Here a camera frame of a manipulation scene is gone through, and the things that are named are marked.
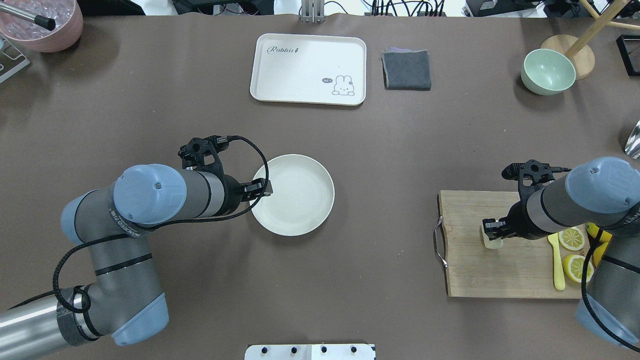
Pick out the metal rod with black tip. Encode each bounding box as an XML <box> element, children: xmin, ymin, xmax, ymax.
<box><xmin>0</xmin><ymin>0</ymin><xmax>57</xmax><ymax>31</ymax></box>

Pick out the lemon half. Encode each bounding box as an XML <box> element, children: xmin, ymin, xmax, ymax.
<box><xmin>561</xmin><ymin>254</ymin><xmax>586</xmax><ymax>284</ymax></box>
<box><xmin>557</xmin><ymin>227</ymin><xmax>587</xmax><ymax>252</ymax></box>

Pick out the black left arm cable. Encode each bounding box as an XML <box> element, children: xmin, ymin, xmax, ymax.
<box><xmin>10</xmin><ymin>135</ymin><xmax>271</xmax><ymax>315</ymax></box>

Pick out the cream rabbit tray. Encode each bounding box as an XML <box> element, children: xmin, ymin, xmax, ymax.
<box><xmin>249</xmin><ymin>33</ymin><xmax>367</xmax><ymax>106</ymax></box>

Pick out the metal bracket at edge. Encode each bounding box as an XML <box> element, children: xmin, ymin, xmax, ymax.
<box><xmin>299</xmin><ymin>0</ymin><xmax>326</xmax><ymax>24</ymax></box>

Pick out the grey metal plate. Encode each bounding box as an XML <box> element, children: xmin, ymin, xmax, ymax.
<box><xmin>0</xmin><ymin>35</ymin><xmax>31</xmax><ymax>84</ymax></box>

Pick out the wooden cutting board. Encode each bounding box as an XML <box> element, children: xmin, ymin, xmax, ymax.
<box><xmin>438</xmin><ymin>190</ymin><xmax>581</xmax><ymax>299</ymax></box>

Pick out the wooden stand with base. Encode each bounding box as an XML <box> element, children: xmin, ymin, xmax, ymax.
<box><xmin>541</xmin><ymin>0</ymin><xmax>639</xmax><ymax>80</ymax></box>

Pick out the black frame object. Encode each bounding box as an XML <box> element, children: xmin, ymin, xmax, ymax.
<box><xmin>615</xmin><ymin>34</ymin><xmax>640</xmax><ymax>76</ymax></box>

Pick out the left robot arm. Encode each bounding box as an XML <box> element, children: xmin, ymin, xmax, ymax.
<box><xmin>1</xmin><ymin>164</ymin><xmax>269</xmax><ymax>360</ymax></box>

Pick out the shiny metal object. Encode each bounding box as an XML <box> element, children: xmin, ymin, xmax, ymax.
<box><xmin>623</xmin><ymin>120</ymin><xmax>640</xmax><ymax>160</ymax></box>

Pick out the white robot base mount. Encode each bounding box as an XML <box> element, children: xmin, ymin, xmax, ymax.
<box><xmin>244</xmin><ymin>342</ymin><xmax>377</xmax><ymax>360</ymax></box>

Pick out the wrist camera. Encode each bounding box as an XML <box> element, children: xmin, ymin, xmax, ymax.
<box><xmin>177</xmin><ymin>135</ymin><xmax>229</xmax><ymax>182</ymax></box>
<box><xmin>501</xmin><ymin>159</ymin><xmax>572</xmax><ymax>202</ymax></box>

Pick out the grey folded cloth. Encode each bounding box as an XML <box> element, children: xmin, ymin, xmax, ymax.
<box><xmin>381</xmin><ymin>47</ymin><xmax>432</xmax><ymax>91</ymax></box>

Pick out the pale green round plate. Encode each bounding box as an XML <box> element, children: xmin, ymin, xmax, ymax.
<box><xmin>251</xmin><ymin>153</ymin><xmax>335</xmax><ymax>237</ymax></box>

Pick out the lemon half upper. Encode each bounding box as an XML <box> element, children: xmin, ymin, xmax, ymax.
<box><xmin>557</xmin><ymin>227</ymin><xmax>587</xmax><ymax>252</ymax></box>

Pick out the whole yellow lemon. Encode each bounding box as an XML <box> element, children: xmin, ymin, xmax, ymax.
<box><xmin>592</xmin><ymin>242</ymin><xmax>610</xmax><ymax>269</ymax></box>
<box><xmin>585</xmin><ymin>222</ymin><xmax>613</xmax><ymax>243</ymax></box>

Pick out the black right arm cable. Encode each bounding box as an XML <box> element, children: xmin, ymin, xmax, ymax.
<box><xmin>580</xmin><ymin>240</ymin><xmax>640</xmax><ymax>353</ymax></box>

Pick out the mint green bowl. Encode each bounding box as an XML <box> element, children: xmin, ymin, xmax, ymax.
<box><xmin>519</xmin><ymin>48</ymin><xmax>578</xmax><ymax>96</ymax></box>

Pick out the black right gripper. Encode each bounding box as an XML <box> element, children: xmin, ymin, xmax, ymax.
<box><xmin>482</xmin><ymin>202</ymin><xmax>538</xmax><ymax>242</ymax></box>

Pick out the lemon half lower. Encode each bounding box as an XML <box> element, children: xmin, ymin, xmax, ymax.
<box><xmin>561</xmin><ymin>254</ymin><xmax>586</xmax><ymax>284</ymax></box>

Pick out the yellow plastic knife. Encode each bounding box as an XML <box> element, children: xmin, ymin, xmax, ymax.
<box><xmin>547</xmin><ymin>233</ymin><xmax>566</xmax><ymax>291</ymax></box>

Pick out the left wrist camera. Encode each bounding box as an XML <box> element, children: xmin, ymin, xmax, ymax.
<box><xmin>177</xmin><ymin>135</ymin><xmax>229</xmax><ymax>182</ymax></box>

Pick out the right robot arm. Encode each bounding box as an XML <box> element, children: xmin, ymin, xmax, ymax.
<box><xmin>481</xmin><ymin>157</ymin><xmax>640</xmax><ymax>351</ymax></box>

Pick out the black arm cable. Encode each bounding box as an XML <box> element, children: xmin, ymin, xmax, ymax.
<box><xmin>580</xmin><ymin>240</ymin><xmax>640</xmax><ymax>353</ymax></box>
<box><xmin>10</xmin><ymin>135</ymin><xmax>271</xmax><ymax>315</ymax></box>

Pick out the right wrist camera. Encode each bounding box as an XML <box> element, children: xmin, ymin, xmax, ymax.
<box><xmin>501</xmin><ymin>159</ymin><xmax>572</xmax><ymax>202</ymax></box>

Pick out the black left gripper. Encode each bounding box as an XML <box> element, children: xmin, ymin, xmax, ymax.
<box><xmin>220</xmin><ymin>174</ymin><xmax>273</xmax><ymax>216</ymax></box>

